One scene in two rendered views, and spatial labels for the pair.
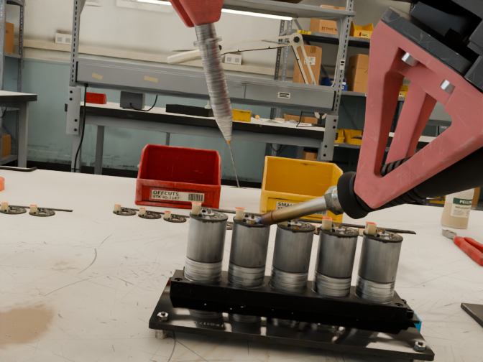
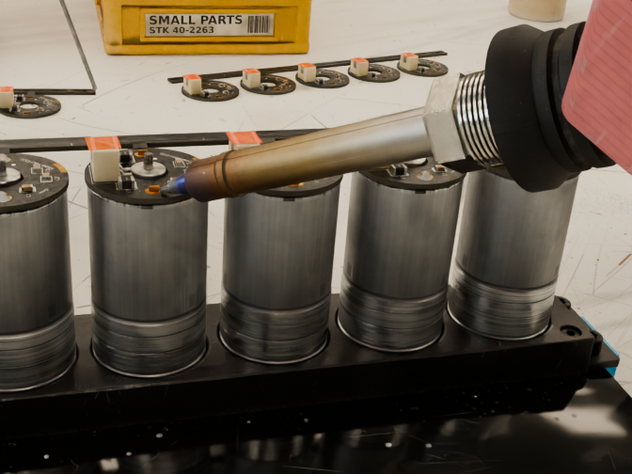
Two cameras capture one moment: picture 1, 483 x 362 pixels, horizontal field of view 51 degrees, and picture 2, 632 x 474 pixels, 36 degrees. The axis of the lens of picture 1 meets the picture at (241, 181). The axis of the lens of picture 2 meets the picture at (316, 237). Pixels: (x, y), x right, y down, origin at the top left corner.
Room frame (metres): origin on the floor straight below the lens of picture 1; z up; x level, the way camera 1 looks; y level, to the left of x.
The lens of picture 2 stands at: (0.13, 0.01, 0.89)
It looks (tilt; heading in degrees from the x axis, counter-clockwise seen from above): 27 degrees down; 342
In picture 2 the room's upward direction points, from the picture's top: 5 degrees clockwise
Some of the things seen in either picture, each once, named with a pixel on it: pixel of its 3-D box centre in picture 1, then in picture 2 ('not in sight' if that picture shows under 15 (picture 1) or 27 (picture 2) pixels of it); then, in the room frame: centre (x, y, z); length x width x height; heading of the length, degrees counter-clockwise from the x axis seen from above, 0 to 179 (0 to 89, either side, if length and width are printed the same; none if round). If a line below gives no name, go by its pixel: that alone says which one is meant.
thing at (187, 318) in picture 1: (286, 319); (289, 435); (0.30, -0.04, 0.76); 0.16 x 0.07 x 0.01; 89
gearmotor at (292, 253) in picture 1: (290, 261); (277, 268); (0.31, -0.04, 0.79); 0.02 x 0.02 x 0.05
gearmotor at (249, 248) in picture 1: (248, 256); (149, 277); (0.31, -0.01, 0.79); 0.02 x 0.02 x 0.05
